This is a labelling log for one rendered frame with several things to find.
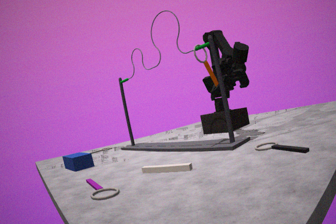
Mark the orange bar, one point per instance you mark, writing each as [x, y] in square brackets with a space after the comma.
[207, 66]

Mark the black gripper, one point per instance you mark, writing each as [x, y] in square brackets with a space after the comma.
[229, 80]

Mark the blue rectangular block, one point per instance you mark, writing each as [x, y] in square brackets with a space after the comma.
[78, 161]

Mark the grey ring with black handle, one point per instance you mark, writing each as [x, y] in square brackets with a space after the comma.
[282, 147]

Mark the grey hoop with purple handle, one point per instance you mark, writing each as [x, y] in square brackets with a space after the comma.
[99, 188]

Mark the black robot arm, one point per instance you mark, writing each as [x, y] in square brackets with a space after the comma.
[230, 56]

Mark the beige rectangular bar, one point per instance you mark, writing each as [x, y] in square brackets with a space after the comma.
[167, 168]

